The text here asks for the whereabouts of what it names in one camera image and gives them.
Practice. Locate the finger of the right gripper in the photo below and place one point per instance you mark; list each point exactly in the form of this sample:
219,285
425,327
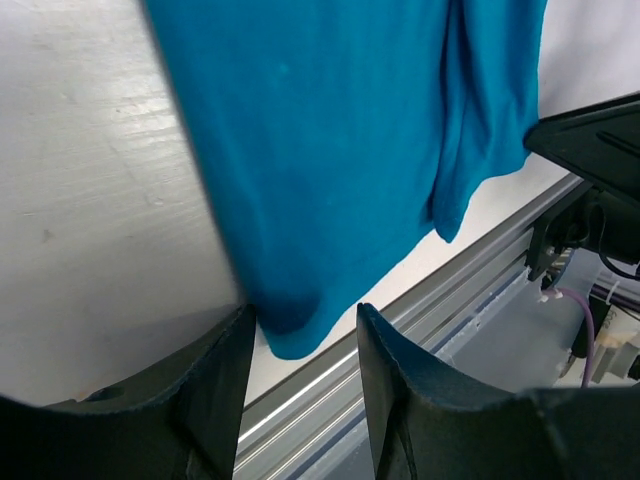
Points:
599,143

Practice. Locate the blue t shirt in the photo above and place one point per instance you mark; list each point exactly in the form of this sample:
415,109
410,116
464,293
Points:
333,136

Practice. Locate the aluminium mounting rail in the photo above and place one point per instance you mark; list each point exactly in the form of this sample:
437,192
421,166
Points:
451,332

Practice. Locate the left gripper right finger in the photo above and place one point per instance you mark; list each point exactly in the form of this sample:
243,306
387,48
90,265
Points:
428,420

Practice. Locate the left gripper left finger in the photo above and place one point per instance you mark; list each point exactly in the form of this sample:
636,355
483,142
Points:
177,419

